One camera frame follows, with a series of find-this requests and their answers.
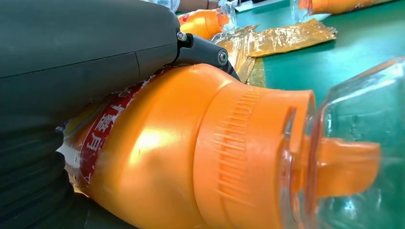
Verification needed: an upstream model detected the white desk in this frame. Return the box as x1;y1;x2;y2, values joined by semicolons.
235;0;290;12

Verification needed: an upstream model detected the yellow taped cardboard sheet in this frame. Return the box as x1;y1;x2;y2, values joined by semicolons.
210;18;338;89

